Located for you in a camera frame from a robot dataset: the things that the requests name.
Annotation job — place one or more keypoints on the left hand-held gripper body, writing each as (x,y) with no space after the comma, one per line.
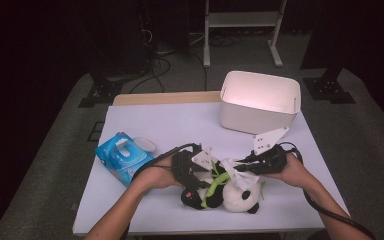
(185,166)

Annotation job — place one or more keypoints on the blue wet wipe pack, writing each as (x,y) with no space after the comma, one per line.
(113,163)

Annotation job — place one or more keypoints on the white table cover sheet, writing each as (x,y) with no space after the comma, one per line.
(180,123)

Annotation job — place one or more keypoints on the person's left hand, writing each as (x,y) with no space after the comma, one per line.
(156,175)

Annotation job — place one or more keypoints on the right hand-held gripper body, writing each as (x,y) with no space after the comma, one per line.
(270,160)

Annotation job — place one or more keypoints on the person's right hand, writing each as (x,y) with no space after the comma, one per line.
(293,171)

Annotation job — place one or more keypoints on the white metal stand frame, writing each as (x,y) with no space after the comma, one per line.
(241,19)

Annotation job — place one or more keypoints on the white storage bin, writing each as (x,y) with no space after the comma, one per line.
(253,120)

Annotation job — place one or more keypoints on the panda plush toy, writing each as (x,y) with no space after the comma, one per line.
(236,200)

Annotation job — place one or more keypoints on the black stand base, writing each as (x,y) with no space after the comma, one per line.
(101,91)
(326,88)

